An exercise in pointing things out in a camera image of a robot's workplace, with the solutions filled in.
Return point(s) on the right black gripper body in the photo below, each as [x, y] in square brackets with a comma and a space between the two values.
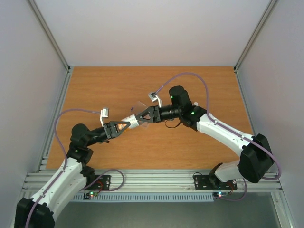
[156, 109]

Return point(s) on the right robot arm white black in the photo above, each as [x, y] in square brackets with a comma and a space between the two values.
[253, 151]

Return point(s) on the right aluminium corner post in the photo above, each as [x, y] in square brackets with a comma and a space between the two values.
[257, 30]

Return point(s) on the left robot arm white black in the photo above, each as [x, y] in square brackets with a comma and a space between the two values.
[74, 175]

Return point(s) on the orange pill bottle grey cap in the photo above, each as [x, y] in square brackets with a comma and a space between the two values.
[131, 120]

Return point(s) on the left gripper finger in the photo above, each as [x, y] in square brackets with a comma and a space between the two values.
[117, 130]
[120, 123]

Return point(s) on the left small circuit board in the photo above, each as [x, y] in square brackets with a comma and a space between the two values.
[89, 195]

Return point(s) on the small circuit board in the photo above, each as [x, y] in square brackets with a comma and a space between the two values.
[221, 194]
[89, 195]

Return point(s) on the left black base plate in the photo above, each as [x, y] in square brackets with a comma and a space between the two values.
[103, 183]

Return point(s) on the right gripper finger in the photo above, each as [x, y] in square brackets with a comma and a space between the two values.
[146, 113]
[142, 119]

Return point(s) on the left aluminium corner post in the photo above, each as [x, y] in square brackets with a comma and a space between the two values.
[47, 31]

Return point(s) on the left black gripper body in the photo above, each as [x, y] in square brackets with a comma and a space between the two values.
[108, 128]

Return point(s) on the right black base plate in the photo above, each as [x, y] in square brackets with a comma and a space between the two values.
[202, 182]

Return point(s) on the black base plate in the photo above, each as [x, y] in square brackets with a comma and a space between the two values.
[103, 183]
[202, 182]

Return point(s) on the grey slotted cable duct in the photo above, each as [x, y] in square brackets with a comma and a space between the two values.
[144, 197]

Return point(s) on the right small circuit board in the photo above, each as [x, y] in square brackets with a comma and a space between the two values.
[221, 194]

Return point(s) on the aluminium front frame rail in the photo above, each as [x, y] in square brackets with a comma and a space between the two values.
[153, 181]

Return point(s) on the clear plastic pill organizer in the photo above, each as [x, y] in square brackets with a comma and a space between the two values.
[137, 108]

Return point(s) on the aluminium corner post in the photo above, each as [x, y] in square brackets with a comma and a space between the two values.
[257, 30]
[47, 31]

